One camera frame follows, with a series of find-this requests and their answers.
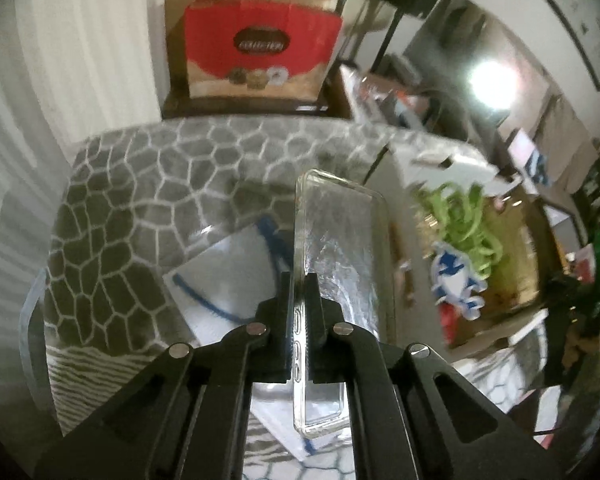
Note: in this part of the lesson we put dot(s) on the dark wooden stand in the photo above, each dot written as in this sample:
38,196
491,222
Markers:
230,107

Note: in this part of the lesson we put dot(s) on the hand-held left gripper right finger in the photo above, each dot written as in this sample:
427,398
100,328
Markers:
314,320

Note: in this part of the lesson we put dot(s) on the white face mask packet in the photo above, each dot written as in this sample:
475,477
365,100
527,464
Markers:
215,280

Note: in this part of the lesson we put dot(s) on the white curtain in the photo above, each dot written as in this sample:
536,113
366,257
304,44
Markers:
55,85

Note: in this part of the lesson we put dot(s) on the clear plastic bin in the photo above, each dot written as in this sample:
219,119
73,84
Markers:
27,310

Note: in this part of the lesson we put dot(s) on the whale sticker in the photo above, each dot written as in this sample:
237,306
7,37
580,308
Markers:
452,275

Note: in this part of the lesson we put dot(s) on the brown sofa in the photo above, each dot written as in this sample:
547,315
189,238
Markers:
555,125

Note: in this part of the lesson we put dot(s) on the clear phone case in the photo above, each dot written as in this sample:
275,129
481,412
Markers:
340,240

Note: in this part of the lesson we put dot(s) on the framed wall painting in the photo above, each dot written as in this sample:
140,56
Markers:
580,5

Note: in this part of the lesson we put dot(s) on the red gift bag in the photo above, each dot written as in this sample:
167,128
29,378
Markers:
210,35

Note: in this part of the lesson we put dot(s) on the open box of clutter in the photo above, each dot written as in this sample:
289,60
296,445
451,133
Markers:
375,95

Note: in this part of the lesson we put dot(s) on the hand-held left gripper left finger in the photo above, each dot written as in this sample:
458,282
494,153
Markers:
286,320

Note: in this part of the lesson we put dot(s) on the white cardboard box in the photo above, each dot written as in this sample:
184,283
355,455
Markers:
460,165

